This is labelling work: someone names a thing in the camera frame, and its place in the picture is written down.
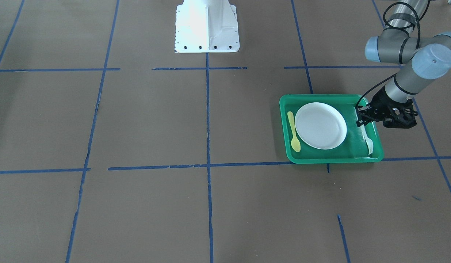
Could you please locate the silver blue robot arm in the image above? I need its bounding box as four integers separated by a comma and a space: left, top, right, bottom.
356, 0, 451, 129

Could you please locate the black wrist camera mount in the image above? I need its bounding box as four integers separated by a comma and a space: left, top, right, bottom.
382, 105, 418, 129

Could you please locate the white pedestal column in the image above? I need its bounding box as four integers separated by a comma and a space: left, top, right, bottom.
174, 0, 240, 53

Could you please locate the yellow plastic spoon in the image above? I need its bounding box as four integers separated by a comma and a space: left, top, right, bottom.
287, 111, 301, 152

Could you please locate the white plastic fork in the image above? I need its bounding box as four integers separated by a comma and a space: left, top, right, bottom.
361, 127, 374, 155

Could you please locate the white round plate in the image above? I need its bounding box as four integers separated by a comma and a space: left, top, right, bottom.
294, 102, 348, 150

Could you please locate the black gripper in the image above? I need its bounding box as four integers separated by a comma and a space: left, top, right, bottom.
356, 87, 412, 127

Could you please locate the green plastic tray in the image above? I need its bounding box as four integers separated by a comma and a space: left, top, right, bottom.
279, 94, 385, 164

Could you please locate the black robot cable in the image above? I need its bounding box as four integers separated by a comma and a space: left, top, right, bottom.
355, 2, 428, 110

